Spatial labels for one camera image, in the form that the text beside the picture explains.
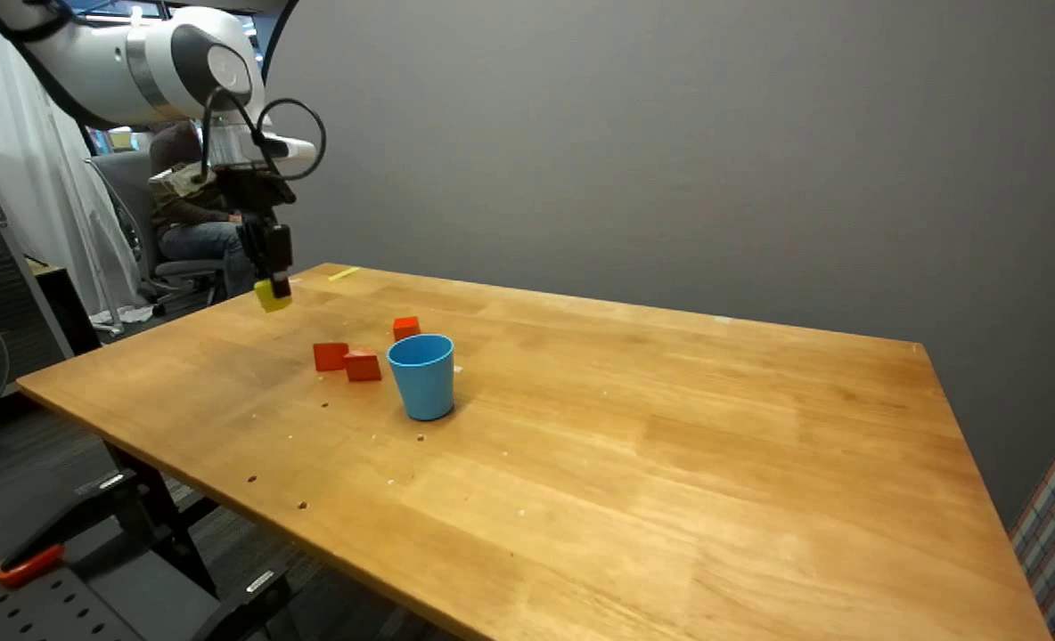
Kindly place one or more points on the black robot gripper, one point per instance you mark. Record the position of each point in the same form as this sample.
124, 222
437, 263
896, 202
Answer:
255, 195

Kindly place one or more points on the yellow wooden block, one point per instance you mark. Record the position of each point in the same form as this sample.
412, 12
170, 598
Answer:
271, 294

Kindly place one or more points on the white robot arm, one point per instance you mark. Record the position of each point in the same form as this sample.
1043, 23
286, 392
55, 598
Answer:
124, 58

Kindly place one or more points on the orange-red wooden block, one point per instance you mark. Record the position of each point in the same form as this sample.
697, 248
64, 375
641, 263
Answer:
328, 355
403, 324
360, 369

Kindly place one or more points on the blue plastic cup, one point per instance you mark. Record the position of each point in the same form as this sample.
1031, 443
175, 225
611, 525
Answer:
422, 377

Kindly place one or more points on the grey office chair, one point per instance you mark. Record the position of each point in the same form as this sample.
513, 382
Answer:
138, 255

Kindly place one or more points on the white curtain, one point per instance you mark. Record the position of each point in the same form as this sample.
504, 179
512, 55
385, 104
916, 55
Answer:
40, 202

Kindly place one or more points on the grey backdrop panel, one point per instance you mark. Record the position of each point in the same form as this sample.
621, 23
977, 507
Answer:
691, 179

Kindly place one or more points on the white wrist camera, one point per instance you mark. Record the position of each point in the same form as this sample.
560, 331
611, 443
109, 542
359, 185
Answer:
286, 150

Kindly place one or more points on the black table leg frame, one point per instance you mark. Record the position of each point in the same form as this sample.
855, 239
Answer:
154, 518

